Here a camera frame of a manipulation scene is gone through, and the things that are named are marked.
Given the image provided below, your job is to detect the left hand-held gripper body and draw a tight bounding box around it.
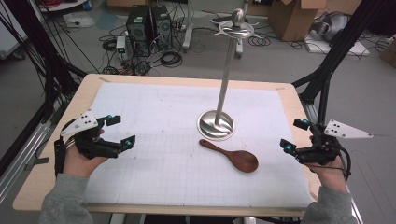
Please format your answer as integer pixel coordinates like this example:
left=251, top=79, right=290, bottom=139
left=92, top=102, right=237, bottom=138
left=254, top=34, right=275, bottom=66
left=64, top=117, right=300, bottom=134
left=60, top=109, right=123, bottom=161

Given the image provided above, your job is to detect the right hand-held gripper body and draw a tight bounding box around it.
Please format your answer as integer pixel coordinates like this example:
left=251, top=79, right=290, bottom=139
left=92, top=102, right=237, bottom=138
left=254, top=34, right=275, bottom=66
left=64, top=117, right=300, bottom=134
left=294, top=119, right=375, bottom=166

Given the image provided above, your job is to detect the brown wooden spoon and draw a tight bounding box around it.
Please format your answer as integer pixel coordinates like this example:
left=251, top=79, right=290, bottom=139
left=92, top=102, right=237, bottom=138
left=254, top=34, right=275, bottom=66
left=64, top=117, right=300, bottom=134
left=199, top=138, right=260, bottom=174

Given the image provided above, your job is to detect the stainless steel utensil stand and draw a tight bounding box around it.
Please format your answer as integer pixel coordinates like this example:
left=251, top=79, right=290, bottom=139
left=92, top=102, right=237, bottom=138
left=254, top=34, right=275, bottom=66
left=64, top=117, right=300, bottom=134
left=196, top=7, right=264, bottom=142

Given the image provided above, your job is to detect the person's left hand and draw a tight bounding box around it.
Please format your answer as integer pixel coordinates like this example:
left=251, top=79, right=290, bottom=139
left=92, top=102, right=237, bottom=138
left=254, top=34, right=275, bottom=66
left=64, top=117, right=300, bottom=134
left=63, top=143, right=110, bottom=179

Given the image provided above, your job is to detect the person's right hand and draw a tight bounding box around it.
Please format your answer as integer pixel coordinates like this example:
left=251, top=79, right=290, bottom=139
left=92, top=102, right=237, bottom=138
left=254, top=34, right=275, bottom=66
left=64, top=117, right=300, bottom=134
left=305, top=156, right=348, bottom=194

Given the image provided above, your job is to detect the white grid mat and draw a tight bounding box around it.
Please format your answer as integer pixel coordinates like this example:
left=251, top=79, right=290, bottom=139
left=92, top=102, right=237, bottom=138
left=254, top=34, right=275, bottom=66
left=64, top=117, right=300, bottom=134
left=83, top=81, right=316, bottom=208

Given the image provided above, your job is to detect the light wooden table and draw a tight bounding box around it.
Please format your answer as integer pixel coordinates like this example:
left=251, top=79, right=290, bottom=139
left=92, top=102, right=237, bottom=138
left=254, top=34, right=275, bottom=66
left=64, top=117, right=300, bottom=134
left=12, top=73, right=323, bottom=218

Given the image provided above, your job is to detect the grey tape strip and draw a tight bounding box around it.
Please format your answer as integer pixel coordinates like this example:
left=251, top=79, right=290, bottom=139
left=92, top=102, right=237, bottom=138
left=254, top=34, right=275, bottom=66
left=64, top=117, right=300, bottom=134
left=23, top=156, right=50, bottom=171

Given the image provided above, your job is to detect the small white power unit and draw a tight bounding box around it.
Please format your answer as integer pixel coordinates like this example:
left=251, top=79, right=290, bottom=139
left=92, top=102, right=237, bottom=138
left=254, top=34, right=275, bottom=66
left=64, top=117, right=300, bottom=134
left=115, top=35, right=127, bottom=61

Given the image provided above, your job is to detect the white foam board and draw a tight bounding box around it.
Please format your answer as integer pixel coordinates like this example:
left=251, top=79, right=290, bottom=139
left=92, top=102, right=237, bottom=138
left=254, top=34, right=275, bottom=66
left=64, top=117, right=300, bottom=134
left=304, top=32, right=372, bottom=57

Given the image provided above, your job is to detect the black computer tower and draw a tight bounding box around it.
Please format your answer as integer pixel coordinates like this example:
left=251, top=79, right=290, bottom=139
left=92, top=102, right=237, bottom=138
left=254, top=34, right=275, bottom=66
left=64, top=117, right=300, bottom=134
left=150, top=5, right=174, bottom=51
left=125, top=5, right=154, bottom=58

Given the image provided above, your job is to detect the grey bag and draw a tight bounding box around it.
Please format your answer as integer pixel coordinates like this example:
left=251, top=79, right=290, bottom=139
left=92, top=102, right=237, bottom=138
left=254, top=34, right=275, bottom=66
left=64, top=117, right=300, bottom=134
left=311, top=10, right=352, bottom=43

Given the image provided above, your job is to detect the large open cardboard box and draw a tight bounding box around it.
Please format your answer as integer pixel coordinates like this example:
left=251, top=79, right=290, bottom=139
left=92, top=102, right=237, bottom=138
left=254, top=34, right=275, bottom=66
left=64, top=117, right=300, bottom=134
left=268, top=0, right=329, bottom=43

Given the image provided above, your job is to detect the small cardboard box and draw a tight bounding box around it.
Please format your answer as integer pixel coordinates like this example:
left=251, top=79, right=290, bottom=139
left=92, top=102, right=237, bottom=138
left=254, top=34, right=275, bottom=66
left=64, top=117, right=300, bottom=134
left=379, top=34, right=396, bottom=68

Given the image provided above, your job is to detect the white stand leg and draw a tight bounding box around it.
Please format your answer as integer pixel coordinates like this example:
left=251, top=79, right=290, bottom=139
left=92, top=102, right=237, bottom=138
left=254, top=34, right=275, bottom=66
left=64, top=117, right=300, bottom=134
left=181, top=0, right=194, bottom=53

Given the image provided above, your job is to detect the white cabinet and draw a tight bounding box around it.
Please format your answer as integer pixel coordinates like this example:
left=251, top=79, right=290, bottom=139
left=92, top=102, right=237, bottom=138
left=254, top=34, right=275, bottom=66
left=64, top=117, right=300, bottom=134
left=0, top=0, right=30, bottom=61

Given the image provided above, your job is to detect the aluminium rail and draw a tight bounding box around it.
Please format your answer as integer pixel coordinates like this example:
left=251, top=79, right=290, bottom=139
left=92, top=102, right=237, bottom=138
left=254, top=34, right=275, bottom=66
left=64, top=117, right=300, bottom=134
left=0, top=102, right=64, bottom=203

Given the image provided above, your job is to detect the black metal frame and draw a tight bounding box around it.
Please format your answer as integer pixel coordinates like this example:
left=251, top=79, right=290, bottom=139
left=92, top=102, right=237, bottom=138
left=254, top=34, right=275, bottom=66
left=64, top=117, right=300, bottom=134
left=291, top=0, right=396, bottom=126
left=0, top=0, right=89, bottom=175

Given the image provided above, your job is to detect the coiled black cable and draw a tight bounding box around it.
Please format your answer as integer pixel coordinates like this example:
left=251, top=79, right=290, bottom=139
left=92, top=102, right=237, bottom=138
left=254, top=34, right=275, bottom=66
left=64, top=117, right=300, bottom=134
left=160, top=50, right=184, bottom=68

